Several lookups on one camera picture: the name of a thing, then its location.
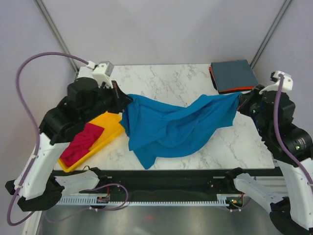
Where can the left aluminium corner post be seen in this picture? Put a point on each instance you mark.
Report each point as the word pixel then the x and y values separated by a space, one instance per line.
pixel 52 26

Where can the yellow plastic bin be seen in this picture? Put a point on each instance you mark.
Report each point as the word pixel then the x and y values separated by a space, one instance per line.
pixel 113 129

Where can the aluminium corner post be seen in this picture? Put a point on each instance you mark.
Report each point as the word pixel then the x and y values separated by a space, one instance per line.
pixel 270 32
pixel 52 26

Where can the right aluminium corner post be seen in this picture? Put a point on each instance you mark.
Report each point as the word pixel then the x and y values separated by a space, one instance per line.
pixel 270 32

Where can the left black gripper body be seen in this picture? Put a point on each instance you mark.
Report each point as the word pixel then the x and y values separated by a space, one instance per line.
pixel 108 100

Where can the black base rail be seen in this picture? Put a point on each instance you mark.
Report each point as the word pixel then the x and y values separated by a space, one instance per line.
pixel 168 184

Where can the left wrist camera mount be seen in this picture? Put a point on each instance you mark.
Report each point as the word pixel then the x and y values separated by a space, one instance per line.
pixel 102 73

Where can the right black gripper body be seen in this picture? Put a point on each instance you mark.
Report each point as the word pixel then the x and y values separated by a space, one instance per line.
pixel 252 106

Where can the white slotted cable duct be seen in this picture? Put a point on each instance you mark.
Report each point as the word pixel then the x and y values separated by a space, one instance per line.
pixel 102 200

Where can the red t shirt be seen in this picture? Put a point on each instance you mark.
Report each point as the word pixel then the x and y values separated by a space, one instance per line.
pixel 81 144

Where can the folded orange shirt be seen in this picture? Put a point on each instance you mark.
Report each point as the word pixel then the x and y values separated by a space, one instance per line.
pixel 233 90

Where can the blue t shirt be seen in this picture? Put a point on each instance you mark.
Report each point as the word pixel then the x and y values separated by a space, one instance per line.
pixel 157 129

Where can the folded grey blue shirt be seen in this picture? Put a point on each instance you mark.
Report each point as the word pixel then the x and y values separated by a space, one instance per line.
pixel 233 74

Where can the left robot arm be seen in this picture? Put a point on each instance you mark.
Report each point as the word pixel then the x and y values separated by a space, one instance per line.
pixel 38 189

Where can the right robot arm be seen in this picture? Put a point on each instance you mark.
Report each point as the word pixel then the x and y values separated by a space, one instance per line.
pixel 292 148

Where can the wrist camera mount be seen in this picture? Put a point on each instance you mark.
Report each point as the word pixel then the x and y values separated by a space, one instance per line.
pixel 102 73
pixel 279 77

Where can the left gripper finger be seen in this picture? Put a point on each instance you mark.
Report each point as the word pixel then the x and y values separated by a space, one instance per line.
pixel 119 108
pixel 119 96

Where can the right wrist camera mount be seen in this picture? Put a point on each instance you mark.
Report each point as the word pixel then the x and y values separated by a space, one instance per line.
pixel 279 77

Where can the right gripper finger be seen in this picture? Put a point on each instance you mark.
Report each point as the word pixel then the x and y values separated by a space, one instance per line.
pixel 245 97
pixel 242 109

